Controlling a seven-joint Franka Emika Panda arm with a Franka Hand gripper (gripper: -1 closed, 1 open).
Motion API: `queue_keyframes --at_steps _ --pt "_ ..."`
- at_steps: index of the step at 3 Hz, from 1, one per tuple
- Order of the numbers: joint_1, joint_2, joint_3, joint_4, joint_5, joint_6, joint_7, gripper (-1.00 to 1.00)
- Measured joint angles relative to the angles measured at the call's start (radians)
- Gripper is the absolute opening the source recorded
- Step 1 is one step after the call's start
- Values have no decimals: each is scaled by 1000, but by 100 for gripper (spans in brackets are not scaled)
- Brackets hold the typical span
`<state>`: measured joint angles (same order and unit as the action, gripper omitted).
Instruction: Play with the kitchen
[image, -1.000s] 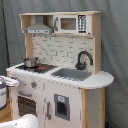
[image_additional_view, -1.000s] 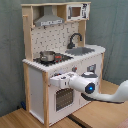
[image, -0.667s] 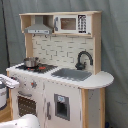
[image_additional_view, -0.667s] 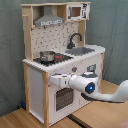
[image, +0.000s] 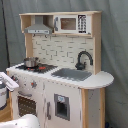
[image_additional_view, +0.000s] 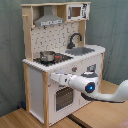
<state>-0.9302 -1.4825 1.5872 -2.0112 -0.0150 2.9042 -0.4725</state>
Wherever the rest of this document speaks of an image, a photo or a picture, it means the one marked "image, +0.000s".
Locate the grey toy sink basin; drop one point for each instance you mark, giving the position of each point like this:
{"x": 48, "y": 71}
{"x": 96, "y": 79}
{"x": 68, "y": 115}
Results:
{"x": 72, "y": 74}

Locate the small metal toy pot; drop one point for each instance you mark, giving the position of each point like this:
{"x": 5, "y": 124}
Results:
{"x": 31, "y": 62}

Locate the black toy faucet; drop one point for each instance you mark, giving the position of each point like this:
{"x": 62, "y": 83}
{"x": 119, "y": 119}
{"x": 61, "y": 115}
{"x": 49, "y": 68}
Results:
{"x": 83, "y": 56}

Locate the grey cabinet door handle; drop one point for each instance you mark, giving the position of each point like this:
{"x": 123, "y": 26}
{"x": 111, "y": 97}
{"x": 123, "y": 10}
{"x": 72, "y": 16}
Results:
{"x": 48, "y": 111}

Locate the red right stove knob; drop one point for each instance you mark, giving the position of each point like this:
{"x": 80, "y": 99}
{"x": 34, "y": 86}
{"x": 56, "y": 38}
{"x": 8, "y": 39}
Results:
{"x": 33, "y": 84}

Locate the white wooden toy kitchen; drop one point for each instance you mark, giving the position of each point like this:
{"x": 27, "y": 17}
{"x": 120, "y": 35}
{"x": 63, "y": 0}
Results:
{"x": 67, "y": 87}

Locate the grey toy range hood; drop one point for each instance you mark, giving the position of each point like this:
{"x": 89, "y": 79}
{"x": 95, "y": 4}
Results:
{"x": 38, "y": 27}

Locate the black toy stovetop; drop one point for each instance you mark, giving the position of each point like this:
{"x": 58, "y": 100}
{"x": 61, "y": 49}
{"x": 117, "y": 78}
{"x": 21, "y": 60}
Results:
{"x": 40, "y": 68}

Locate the grey toy ice dispenser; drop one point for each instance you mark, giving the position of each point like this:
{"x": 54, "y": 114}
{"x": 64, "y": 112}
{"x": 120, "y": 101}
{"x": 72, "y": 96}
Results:
{"x": 62, "y": 107}

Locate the toy oven door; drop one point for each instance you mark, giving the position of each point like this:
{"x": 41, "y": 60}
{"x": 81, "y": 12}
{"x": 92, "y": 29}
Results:
{"x": 26, "y": 104}

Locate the white toy microwave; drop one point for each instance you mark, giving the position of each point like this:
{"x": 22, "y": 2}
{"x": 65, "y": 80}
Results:
{"x": 70, "y": 24}

